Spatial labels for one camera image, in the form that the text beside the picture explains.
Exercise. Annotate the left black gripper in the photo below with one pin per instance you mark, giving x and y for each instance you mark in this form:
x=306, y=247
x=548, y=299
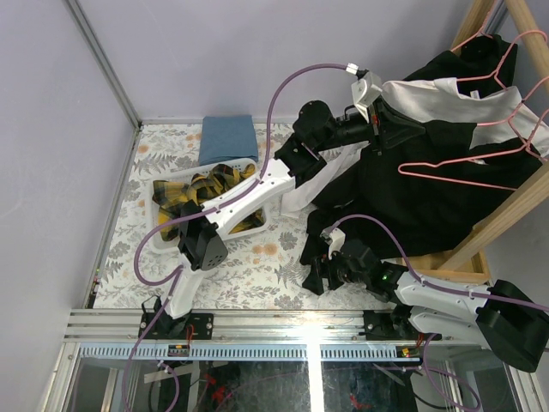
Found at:
x=382, y=127

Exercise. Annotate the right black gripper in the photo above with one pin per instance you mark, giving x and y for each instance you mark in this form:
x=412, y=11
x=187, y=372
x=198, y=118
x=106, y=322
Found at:
x=322, y=268

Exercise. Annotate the pink wire hanger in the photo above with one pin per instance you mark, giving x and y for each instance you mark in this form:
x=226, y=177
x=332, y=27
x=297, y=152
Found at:
x=500, y=166

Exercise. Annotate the yellow plaid shirt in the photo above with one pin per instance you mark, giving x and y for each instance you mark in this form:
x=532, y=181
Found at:
x=171, y=196

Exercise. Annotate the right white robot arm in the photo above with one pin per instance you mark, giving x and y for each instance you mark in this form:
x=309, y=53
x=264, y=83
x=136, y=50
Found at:
x=501, y=317

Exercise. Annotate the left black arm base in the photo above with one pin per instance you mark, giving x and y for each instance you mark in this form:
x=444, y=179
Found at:
x=156, y=324

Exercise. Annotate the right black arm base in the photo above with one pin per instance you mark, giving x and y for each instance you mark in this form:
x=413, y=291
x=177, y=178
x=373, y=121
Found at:
x=389, y=326

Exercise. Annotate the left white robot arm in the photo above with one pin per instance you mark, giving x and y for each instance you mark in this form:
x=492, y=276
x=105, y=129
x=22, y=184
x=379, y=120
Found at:
x=296, y=167

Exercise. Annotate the front black shirt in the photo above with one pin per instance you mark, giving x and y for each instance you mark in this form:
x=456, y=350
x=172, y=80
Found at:
x=426, y=216

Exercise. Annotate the white shirt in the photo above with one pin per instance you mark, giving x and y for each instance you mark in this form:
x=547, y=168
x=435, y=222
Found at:
x=502, y=114

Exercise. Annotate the white plastic basket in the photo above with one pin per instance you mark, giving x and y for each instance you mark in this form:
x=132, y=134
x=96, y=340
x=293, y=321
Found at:
x=152, y=209

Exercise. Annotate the folded blue cloth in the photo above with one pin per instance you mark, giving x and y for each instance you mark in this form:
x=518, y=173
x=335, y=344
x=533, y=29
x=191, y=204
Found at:
x=226, y=139

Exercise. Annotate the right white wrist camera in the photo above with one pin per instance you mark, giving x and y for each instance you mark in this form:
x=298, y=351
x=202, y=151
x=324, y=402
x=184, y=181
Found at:
x=335, y=239

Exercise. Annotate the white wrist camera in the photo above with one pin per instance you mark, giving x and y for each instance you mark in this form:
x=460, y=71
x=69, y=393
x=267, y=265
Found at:
x=365, y=90
x=335, y=239

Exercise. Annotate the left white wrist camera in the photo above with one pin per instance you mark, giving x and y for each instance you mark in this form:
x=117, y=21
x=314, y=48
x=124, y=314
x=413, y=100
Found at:
x=365, y=90

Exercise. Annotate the aluminium mounting rail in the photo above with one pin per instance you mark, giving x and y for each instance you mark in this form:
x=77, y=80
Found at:
x=230, y=326

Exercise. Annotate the grey slotted cable duct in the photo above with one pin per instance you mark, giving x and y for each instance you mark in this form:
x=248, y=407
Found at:
x=245, y=352

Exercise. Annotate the aluminium corner frame post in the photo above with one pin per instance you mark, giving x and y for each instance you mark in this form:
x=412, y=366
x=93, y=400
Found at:
x=92, y=41

